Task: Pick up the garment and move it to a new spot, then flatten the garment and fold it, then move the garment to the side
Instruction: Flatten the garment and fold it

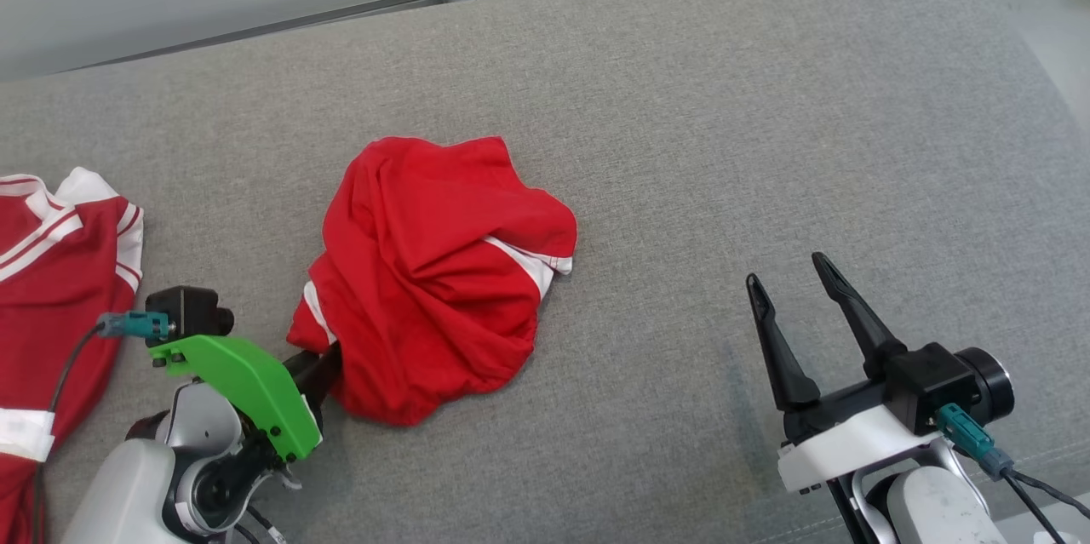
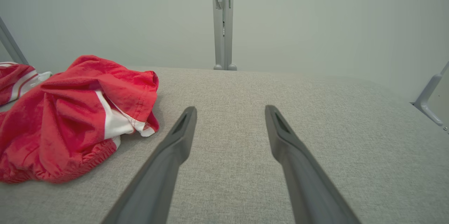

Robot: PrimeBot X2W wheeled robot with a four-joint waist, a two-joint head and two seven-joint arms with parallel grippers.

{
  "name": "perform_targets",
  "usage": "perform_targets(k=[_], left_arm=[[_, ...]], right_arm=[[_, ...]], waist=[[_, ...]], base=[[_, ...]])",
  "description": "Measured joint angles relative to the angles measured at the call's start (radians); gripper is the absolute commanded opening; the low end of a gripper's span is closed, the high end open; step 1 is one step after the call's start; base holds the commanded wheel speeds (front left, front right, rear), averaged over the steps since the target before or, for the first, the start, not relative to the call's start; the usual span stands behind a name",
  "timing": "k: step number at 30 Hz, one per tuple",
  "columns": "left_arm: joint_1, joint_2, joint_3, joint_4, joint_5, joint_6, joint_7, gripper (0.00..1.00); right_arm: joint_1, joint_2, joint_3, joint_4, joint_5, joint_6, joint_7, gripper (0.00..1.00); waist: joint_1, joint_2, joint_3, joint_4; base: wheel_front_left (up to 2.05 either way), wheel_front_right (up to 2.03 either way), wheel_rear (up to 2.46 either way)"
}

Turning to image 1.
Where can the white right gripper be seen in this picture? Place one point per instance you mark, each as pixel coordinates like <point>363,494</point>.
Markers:
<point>851,442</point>

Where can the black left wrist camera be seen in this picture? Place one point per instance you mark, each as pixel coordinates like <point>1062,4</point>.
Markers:
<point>187,310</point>

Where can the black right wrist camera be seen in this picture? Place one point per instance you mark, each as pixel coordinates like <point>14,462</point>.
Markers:
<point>937,382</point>

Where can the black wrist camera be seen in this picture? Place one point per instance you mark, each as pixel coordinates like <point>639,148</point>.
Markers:
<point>187,310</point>
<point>937,382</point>

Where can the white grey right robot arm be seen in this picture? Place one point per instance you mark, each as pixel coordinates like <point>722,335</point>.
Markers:
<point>937,506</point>

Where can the red garment with white trim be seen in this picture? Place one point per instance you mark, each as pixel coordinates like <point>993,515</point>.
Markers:
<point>426,272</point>

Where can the red shirt with white sleeves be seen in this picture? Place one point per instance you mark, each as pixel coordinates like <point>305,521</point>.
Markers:
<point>60,289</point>

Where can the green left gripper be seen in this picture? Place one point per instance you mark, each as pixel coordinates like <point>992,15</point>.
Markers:
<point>247,382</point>

